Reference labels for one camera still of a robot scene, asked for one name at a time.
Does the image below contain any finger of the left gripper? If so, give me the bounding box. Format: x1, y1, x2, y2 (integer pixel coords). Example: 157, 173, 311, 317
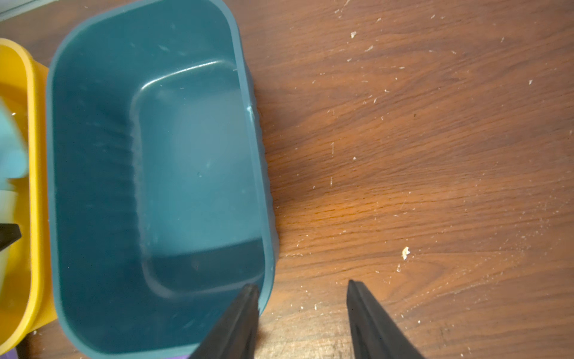
0, 223, 22, 251

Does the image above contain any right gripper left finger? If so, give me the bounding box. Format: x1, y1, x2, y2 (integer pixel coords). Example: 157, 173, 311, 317
189, 284, 259, 359

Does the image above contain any teal plastic storage box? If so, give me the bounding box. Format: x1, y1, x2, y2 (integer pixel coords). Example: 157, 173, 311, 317
46, 1, 280, 358

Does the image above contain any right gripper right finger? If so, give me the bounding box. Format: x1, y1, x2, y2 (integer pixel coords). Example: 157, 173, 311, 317
347, 280, 424, 359

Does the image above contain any teal shovel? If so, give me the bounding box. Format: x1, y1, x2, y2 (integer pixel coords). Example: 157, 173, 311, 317
1, 100, 28, 287

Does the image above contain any yellow plastic storage box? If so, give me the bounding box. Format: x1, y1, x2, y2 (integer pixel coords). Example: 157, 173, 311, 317
1, 39, 57, 354

